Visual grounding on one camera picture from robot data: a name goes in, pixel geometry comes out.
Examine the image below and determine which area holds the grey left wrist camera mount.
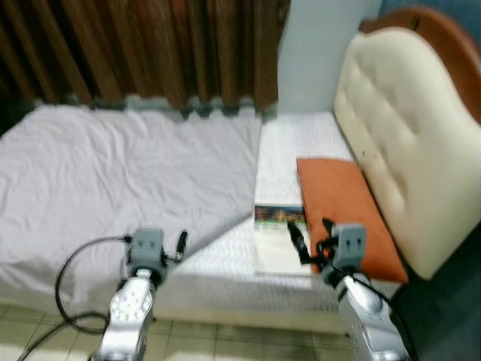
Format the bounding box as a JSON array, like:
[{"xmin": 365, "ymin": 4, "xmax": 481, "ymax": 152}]
[{"xmin": 125, "ymin": 228, "xmax": 168, "ymax": 275}]

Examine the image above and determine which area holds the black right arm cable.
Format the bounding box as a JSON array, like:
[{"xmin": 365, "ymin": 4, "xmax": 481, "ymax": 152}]
[{"xmin": 347, "ymin": 272, "xmax": 411, "ymax": 361}]

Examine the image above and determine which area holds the grey bed sheet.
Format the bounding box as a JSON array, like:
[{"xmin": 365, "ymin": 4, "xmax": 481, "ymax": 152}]
[{"xmin": 0, "ymin": 104, "xmax": 264, "ymax": 296}]

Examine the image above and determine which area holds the cream padded headboard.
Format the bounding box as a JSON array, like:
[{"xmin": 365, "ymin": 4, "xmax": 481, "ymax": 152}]
[{"xmin": 333, "ymin": 23, "xmax": 481, "ymax": 281}]

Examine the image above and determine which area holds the orange pillow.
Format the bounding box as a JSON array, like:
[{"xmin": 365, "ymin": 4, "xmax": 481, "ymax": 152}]
[{"xmin": 295, "ymin": 156, "xmax": 410, "ymax": 285}]

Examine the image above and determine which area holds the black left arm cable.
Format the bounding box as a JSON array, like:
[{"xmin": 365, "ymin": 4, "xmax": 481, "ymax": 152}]
[{"xmin": 15, "ymin": 235, "xmax": 135, "ymax": 361}]

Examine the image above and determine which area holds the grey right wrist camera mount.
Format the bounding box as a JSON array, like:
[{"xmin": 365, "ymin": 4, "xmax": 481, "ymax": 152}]
[{"xmin": 331, "ymin": 223, "xmax": 369, "ymax": 275}]

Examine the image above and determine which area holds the brown wooden headboard frame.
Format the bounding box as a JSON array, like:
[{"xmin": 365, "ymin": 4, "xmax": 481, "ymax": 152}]
[{"xmin": 359, "ymin": 6, "xmax": 481, "ymax": 126}]

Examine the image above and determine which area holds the white book with picture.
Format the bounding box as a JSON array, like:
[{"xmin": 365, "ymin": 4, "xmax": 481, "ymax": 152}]
[{"xmin": 253, "ymin": 203, "xmax": 313, "ymax": 277}]

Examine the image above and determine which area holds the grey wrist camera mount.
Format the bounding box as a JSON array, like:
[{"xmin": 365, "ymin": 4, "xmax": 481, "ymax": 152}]
[
  {"xmin": 331, "ymin": 223, "xmax": 369, "ymax": 275},
  {"xmin": 125, "ymin": 228, "xmax": 168, "ymax": 275}
]

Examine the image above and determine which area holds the brown pleated curtain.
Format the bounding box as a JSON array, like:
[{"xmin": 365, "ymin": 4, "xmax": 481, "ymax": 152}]
[{"xmin": 0, "ymin": 0, "xmax": 292, "ymax": 115}]

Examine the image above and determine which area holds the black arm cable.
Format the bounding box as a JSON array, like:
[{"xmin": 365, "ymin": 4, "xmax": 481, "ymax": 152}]
[
  {"xmin": 347, "ymin": 272, "xmax": 411, "ymax": 361},
  {"xmin": 15, "ymin": 235, "xmax": 135, "ymax": 361}
]

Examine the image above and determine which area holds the white patterned mattress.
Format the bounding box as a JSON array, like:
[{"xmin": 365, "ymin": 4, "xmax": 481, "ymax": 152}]
[{"xmin": 154, "ymin": 111, "xmax": 401, "ymax": 314}]

